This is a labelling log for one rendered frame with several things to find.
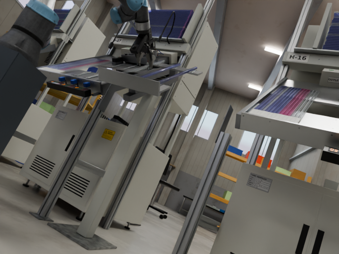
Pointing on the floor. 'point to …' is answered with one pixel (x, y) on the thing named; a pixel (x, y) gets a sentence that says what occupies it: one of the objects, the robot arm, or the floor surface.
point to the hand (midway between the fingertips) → (144, 66)
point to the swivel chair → (160, 187)
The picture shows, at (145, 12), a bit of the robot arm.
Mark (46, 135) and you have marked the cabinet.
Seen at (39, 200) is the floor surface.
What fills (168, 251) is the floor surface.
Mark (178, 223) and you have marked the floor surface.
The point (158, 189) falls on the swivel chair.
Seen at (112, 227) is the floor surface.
